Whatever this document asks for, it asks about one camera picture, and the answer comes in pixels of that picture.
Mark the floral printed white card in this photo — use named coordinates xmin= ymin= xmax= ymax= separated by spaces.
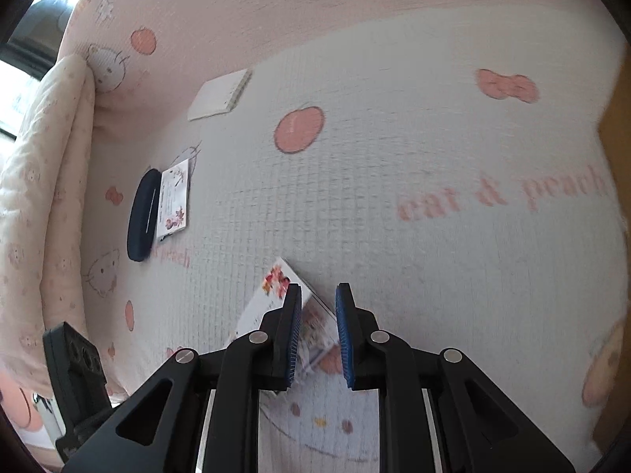
xmin=157 ymin=158 xmax=191 ymax=243

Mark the floral printed white packet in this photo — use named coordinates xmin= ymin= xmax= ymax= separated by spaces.
xmin=235 ymin=257 xmax=341 ymax=375

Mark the brown cardboard box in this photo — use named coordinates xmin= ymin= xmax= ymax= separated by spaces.
xmin=598 ymin=79 xmax=631 ymax=227

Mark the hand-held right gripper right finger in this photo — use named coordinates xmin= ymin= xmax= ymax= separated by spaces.
xmin=335 ymin=282 xmax=577 ymax=473

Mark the pink cat print blanket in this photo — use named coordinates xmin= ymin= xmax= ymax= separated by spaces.
xmin=0 ymin=0 xmax=631 ymax=473

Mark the dark blue glasses case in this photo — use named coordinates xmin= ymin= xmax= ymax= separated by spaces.
xmin=127 ymin=168 xmax=162 ymax=262

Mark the cream folded quilt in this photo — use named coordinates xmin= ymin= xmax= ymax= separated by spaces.
xmin=0 ymin=54 xmax=97 ymax=405

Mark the white flat square packet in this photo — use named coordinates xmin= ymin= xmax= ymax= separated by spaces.
xmin=187 ymin=69 xmax=253 ymax=121

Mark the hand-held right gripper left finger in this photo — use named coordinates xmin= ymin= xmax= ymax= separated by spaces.
xmin=64 ymin=283 xmax=302 ymax=473

